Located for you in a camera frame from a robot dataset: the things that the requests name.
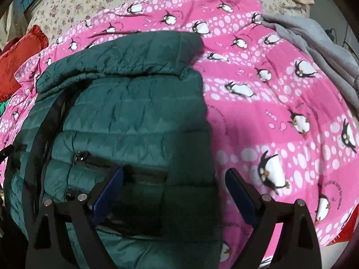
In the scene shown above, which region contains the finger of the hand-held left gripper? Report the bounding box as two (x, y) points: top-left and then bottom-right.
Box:
(0, 145), (14, 163)

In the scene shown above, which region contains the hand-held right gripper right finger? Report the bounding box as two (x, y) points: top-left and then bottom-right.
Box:
(224, 168), (322, 269)

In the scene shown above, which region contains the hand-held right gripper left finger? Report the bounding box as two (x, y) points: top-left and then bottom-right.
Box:
(25, 166), (125, 269)

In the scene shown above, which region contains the green puffer jacket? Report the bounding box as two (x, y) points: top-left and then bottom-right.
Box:
(3, 31), (225, 269)

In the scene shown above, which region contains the pink penguin blanket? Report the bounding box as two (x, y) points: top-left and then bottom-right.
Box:
(0, 0), (359, 269)

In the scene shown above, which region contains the red ruffled pillow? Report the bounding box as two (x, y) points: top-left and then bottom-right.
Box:
(0, 25), (49, 103)

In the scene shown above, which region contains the red cloth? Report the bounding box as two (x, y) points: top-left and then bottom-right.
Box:
(328, 202), (359, 244)

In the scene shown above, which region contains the beige curtain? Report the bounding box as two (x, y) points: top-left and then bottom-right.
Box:
(0, 6), (28, 54)

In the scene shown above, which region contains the grey cloth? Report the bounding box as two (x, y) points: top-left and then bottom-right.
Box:
(261, 14), (359, 113)

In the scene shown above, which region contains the black cable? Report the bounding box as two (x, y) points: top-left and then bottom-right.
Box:
(327, 28), (354, 54)

